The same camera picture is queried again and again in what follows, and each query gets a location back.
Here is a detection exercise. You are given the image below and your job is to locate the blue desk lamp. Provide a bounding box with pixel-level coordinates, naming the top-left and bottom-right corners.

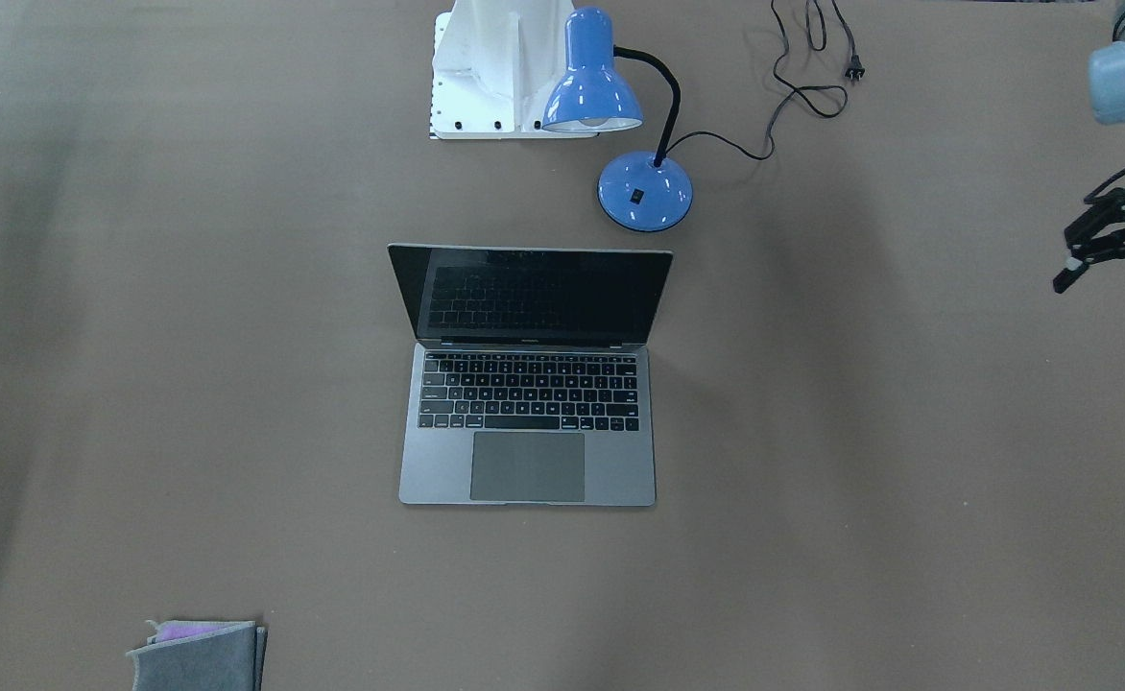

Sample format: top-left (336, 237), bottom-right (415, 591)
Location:
top-left (541, 6), bottom-right (693, 233)

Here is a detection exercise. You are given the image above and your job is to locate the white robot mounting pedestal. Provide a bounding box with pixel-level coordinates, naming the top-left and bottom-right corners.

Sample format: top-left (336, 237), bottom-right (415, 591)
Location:
top-left (430, 1), bottom-right (590, 140)

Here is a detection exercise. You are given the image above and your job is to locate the grey laptop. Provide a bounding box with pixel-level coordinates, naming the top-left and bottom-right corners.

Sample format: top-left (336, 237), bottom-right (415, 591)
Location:
top-left (388, 242), bottom-right (673, 508)

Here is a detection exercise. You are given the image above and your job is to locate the folded grey purple cloth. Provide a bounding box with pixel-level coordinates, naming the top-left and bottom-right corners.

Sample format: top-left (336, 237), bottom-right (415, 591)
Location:
top-left (127, 620), bottom-right (267, 690)

